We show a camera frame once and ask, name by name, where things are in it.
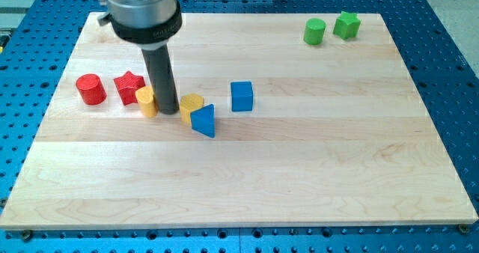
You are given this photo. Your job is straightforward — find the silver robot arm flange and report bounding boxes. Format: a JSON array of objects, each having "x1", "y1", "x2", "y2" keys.
[{"x1": 97, "y1": 0, "x2": 182, "y2": 51}]

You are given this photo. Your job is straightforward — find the light wooden board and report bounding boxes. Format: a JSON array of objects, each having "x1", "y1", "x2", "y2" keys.
[{"x1": 1, "y1": 13, "x2": 478, "y2": 230}]

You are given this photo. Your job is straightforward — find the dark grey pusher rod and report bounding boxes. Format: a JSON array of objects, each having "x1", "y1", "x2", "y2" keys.
[{"x1": 142, "y1": 45, "x2": 179, "y2": 115}]

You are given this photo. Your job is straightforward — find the blue perforated table plate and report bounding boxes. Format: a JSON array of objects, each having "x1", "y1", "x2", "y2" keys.
[{"x1": 1, "y1": 0, "x2": 478, "y2": 252}]

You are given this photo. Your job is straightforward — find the green star block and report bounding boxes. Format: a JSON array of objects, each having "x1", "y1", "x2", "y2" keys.
[{"x1": 333, "y1": 11, "x2": 361, "y2": 40}]

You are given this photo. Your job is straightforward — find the green cylinder block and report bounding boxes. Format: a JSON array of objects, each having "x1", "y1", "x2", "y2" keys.
[{"x1": 303, "y1": 18, "x2": 326, "y2": 45}]

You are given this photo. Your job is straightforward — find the blue cube block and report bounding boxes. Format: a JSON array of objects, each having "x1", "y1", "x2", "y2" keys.
[{"x1": 231, "y1": 81, "x2": 254, "y2": 112}]

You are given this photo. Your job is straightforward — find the red cylinder block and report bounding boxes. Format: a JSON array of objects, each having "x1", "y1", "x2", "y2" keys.
[{"x1": 76, "y1": 73, "x2": 106, "y2": 106}]

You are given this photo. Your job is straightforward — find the yellow hexagon block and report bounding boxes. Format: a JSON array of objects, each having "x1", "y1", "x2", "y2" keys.
[{"x1": 180, "y1": 93, "x2": 204, "y2": 126}]

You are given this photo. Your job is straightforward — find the yellow cylinder block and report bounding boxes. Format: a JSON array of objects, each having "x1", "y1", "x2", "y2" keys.
[{"x1": 135, "y1": 85, "x2": 158, "y2": 118}]

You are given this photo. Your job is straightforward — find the red star block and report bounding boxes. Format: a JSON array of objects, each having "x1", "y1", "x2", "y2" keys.
[{"x1": 114, "y1": 71, "x2": 145, "y2": 106}]

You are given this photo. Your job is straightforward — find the blue triangle block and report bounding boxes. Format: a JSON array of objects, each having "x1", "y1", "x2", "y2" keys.
[{"x1": 190, "y1": 104, "x2": 216, "y2": 138}]

